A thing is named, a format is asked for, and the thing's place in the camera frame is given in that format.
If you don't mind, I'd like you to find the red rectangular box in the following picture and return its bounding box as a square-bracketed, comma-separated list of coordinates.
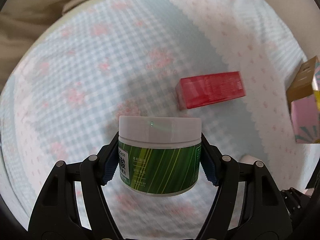
[175, 72, 246, 110]

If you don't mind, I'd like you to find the pink patterned cardboard box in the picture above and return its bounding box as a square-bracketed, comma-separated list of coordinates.
[286, 56, 319, 144]

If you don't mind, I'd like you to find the beige curtain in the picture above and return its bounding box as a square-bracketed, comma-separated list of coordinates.
[1, 0, 87, 87]

